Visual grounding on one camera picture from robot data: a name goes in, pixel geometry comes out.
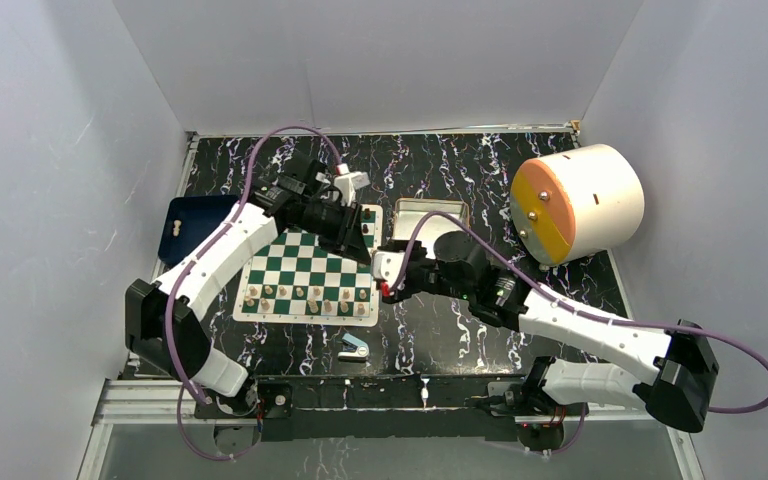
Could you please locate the gold rimmed metal tin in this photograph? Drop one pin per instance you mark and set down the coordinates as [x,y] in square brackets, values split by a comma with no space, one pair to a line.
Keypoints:
[409,211]

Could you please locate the white cylinder orange yellow face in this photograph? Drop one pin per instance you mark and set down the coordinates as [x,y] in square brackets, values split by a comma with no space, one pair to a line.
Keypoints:
[573,204]

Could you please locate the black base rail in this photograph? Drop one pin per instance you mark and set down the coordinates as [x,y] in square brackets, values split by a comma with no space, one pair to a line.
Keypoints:
[384,404]

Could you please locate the green white chess board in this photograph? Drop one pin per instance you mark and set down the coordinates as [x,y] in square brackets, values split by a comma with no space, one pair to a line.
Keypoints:
[293,270]

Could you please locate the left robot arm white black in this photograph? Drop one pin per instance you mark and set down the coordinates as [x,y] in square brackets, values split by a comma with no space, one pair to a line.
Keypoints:
[163,316]

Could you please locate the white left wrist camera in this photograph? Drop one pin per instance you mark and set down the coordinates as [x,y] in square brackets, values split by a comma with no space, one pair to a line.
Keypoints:
[348,183]

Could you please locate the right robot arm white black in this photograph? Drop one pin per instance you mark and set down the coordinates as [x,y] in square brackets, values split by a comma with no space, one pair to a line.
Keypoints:
[669,373]

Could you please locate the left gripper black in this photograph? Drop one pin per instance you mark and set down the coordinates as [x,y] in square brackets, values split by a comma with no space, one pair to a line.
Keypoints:
[349,216]

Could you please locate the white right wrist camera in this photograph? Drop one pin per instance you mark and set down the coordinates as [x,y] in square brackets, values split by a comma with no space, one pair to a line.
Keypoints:
[385,266]

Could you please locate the dark blue tray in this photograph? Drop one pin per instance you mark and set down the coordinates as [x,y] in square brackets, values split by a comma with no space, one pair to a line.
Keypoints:
[199,217]

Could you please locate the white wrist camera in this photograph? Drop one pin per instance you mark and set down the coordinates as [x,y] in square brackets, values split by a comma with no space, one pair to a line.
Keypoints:
[385,266]
[348,183]

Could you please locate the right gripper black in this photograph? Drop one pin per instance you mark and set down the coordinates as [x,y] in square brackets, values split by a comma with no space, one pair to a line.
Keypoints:
[404,290]

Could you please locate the light blue white stapler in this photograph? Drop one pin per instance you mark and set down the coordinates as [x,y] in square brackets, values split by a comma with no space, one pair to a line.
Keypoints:
[354,349]

